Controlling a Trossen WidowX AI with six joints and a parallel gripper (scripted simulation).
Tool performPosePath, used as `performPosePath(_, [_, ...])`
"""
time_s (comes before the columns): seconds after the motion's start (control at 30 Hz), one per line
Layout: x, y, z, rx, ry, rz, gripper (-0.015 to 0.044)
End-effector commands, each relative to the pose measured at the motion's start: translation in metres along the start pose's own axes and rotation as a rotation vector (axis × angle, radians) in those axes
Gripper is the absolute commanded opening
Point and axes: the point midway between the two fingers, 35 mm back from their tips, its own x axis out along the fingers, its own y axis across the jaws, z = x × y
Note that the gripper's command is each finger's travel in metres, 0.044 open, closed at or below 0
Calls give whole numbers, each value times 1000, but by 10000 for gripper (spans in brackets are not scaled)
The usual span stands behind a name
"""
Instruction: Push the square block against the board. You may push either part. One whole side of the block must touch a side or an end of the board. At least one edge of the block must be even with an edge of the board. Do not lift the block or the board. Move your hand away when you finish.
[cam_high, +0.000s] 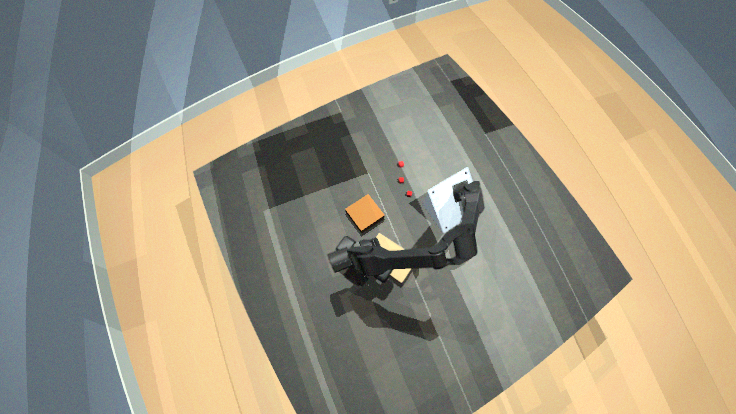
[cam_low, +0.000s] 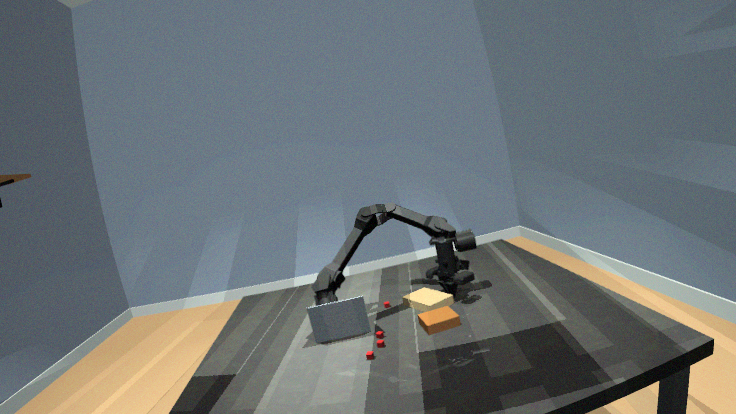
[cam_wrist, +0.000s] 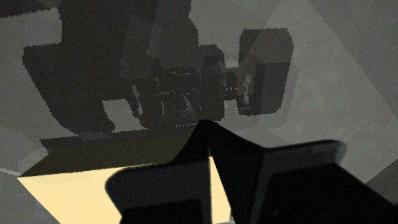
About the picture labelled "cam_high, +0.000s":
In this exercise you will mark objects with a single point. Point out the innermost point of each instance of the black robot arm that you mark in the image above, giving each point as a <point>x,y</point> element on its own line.
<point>368,258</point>

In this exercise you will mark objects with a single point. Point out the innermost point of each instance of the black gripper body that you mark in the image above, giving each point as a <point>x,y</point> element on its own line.
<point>348,242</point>

